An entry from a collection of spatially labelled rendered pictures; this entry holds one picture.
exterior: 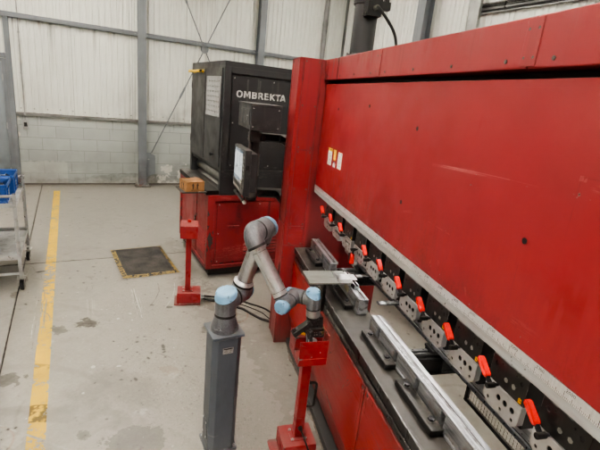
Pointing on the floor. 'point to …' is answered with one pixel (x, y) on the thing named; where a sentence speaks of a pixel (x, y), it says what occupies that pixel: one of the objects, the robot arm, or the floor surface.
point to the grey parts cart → (15, 243)
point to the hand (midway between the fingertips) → (308, 349)
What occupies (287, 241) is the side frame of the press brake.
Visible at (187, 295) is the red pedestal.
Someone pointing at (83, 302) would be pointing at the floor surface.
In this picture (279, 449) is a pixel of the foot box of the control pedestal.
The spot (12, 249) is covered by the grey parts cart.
